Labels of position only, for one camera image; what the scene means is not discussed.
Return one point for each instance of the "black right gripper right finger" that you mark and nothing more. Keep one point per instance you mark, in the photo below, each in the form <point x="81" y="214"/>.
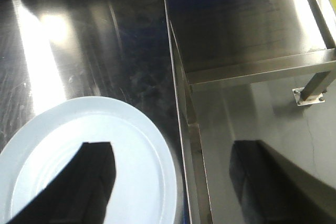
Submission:
<point x="272" y="189"/>

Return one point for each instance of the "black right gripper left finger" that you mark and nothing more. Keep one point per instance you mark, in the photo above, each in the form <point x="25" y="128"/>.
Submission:
<point x="79" y="193"/>

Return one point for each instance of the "light blue plate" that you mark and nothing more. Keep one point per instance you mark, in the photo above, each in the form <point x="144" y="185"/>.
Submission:
<point x="145" y="189"/>

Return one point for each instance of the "steel side rack frame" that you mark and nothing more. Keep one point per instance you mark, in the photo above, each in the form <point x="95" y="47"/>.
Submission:
<point x="253" y="70"/>

